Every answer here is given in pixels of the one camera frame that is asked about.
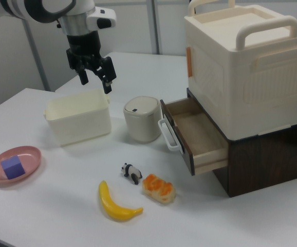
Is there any orange glazed toy bread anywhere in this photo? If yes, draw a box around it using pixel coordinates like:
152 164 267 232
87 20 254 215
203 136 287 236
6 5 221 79
142 173 176 204

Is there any wooden drawer with white handle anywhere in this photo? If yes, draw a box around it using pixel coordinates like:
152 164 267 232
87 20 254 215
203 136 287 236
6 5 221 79
158 97 229 176

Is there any small cream lidded trash can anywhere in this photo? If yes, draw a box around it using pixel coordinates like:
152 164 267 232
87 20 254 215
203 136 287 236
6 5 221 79
123 96 162 144

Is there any purple foam cube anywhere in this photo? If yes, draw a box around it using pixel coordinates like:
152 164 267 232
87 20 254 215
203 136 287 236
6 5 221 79
0 155 26 180

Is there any yellow toy banana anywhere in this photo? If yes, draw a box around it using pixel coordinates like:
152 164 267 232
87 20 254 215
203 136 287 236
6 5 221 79
98 180 144 221

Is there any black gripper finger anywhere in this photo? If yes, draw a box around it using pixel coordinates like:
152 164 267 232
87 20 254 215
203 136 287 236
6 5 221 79
91 56 118 95
66 48 89 85

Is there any cream plastic storage box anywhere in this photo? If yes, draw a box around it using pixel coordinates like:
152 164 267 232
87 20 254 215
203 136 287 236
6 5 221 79
183 0 297 141

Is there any cream open plastic bin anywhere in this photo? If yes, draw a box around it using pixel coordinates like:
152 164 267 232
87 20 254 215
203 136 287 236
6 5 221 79
43 89 113 147

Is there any dark wood drawer cabinet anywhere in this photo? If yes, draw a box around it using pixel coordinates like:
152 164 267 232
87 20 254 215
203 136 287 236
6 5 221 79
186 87 297 198

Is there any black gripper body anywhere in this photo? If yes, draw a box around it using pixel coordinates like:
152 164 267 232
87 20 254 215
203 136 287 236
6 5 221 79
66 30 103 65

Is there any pink plastic plate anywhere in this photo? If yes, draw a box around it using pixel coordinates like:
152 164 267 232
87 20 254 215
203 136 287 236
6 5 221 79
0 145 42 184

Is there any small panda toy figure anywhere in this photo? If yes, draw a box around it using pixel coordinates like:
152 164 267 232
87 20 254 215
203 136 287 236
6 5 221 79
120 163 143 185

